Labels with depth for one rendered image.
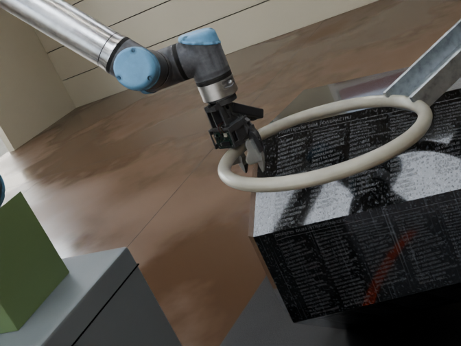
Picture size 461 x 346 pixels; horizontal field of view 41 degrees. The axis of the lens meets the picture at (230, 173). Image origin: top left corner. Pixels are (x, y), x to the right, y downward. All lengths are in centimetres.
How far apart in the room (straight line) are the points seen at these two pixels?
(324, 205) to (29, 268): 82
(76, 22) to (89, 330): 68
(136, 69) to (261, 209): 74
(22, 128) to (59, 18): 840
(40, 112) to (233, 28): 337
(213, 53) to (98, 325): 68
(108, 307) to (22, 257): 23
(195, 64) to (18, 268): 62
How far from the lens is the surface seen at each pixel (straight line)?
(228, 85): 147
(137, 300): 159
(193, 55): 145
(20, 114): 984
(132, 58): 133
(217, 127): 148
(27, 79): 1014
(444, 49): 161
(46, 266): 156
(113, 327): 152
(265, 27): 865
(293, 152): 189
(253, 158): 151
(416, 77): 157
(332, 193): 178
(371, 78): 207
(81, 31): 139
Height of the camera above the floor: 141
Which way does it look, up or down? 19 degrees down
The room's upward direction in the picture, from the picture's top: 25 degrees counter-clockwise
